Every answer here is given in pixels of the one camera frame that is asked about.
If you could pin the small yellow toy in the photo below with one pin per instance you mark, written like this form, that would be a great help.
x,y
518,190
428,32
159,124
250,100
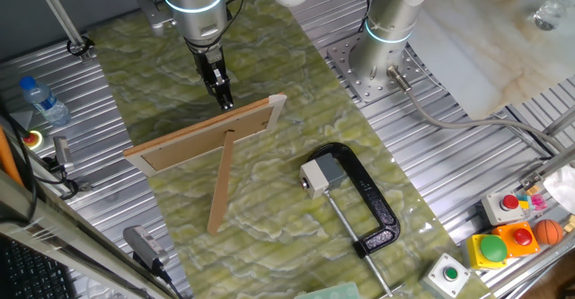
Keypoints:
x,y
570,223

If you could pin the white box green button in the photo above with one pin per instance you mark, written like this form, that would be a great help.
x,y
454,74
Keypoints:
x,y
438,274

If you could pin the tan toy block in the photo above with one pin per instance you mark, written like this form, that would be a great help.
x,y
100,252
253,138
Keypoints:
x,y
532,190

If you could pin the wooden picture frame with stand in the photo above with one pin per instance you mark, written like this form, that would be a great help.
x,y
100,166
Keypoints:
x,y
193,144

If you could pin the clear glass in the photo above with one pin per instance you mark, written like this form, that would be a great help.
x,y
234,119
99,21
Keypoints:
x,y
549,16

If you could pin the small orange basketball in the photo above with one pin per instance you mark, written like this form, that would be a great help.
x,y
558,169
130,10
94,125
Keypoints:
x,y
548,231

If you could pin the white marble pattern sheet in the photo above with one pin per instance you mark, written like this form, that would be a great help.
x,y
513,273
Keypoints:
x,y
485,43

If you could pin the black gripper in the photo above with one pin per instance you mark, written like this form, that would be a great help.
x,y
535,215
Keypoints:
x,y
210,65

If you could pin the aluminium desk rail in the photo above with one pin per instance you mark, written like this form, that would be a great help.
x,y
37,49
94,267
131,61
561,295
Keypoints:
x,y
67,227

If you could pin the black keyboard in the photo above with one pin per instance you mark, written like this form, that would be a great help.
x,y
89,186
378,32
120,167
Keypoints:
x,y
27,272

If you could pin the yellow box green button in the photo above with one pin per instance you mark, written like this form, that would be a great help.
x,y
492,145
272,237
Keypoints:
x,y
492,248

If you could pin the aluminium camera pole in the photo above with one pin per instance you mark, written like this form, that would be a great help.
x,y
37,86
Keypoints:
x,y
59,14

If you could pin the pale green cutting mat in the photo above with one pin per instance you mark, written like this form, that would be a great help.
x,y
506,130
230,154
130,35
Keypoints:
x,y
328,292

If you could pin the red yellow emergency stop button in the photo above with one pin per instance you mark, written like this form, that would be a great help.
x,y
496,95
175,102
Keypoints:
x,y
31,140

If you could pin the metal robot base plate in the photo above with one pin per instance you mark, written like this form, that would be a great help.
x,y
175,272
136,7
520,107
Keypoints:
x,y
341,61

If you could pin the aluminium frame bar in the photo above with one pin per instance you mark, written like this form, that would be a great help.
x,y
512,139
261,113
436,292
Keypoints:
x,y
530,267
561,121

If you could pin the grey triangular plate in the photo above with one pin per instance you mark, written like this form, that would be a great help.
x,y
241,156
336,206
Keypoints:
x,y
22,118

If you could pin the black C-clamp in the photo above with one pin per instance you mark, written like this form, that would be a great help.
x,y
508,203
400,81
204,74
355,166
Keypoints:
x,y
373,196

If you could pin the small silver camera on mount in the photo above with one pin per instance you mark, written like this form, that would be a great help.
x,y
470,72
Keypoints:
x,y
63,153

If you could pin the orange rod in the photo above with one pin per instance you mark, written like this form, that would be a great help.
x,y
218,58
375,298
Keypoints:
x,y
6,160

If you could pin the pink toy block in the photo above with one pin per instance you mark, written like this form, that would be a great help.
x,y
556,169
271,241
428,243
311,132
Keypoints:
x,y
539,202

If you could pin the grey depth camera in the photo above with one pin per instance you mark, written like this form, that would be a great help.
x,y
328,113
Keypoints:
x,y
144,245

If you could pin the yellow toy block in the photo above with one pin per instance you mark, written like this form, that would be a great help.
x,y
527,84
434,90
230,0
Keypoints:
x,y
524,204

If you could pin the aluminium bar with bracket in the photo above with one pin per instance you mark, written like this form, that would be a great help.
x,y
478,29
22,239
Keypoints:
x,y
557,162

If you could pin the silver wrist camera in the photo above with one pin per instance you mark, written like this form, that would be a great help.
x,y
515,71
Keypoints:
x,y
155,14

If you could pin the green marble pattern mat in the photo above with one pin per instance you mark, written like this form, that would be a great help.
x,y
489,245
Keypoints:
x,y
278,227

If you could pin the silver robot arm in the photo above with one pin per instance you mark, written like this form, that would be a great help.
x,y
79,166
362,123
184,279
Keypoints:
x,y
197,16

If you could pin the blue cap water bottle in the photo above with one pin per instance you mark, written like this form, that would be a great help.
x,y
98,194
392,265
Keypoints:
x,y
45,103

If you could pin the orange box red button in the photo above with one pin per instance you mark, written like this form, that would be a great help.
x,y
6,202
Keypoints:
x,y
522,236

